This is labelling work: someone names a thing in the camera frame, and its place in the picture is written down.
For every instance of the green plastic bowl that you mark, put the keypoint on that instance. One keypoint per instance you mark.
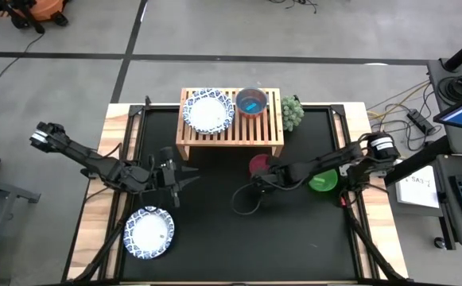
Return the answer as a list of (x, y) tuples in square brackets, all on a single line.
[(324, 182)]

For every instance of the wooden slatted shelf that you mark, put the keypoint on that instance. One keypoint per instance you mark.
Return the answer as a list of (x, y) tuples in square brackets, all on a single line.
[(250, 135)]

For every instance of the black power strip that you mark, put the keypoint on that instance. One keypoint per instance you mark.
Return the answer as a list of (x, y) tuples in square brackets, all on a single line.
[(421, 121)]

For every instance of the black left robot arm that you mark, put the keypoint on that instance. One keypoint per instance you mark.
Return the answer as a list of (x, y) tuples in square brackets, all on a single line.
[(91, 159)]

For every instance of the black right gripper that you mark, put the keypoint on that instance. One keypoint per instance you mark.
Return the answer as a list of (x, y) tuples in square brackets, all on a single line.
[(272, 176)]

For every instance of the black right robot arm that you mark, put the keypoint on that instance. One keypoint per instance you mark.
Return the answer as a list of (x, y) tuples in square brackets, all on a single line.
[(326, 161)]

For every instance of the orange shop vacuum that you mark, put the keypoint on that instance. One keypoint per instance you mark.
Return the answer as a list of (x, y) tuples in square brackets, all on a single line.
[(45, 10)]

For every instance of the black table mat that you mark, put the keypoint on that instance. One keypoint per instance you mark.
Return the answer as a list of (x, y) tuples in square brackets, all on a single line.
[(234, 246)]

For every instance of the grey metal stand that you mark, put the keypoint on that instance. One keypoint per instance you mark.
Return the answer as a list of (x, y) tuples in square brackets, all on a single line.
[(0, 190)]

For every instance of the teal plastic bowl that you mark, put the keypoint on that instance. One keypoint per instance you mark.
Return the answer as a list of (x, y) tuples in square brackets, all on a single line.
[(251, 104)]

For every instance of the green artificial plant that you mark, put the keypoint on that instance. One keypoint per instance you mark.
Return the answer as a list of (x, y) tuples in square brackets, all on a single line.
[(292, 113)]

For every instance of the magenta plastic bowl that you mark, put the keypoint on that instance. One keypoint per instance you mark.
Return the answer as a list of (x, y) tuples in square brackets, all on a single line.
[(257, 163)]

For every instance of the blue patterned paper plate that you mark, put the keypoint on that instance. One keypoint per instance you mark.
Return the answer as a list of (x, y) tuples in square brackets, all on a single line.
[(148, 232), (208, 111)]

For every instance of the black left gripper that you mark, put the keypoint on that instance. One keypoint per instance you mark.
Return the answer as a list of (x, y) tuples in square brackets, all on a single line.
[(167, 175)]

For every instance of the white paper sheet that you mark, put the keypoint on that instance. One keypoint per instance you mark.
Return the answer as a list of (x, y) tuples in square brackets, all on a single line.
[(417, 192)]

